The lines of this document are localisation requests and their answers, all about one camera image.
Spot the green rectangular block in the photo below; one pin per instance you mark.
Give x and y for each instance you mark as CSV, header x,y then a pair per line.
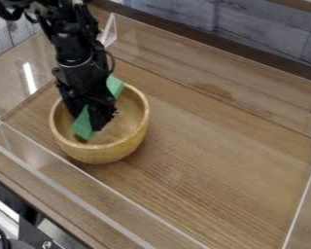
x,y
82,126

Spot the clear acrylic corner bracket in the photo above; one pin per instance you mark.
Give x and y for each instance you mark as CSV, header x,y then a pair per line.
x,y
109,33

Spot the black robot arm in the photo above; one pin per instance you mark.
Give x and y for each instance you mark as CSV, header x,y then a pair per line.
x,y
66,20

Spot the clear acrylic tray wall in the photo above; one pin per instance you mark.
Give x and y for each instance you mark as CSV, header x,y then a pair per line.
x,y
221,177

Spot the wooden bowl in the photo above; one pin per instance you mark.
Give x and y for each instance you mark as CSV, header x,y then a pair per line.
x,y
118,140

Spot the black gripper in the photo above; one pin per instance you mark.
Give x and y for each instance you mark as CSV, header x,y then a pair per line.
x,y
82,73

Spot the black metal table bracket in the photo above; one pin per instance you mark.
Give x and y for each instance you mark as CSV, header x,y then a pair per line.
x,y
34,236

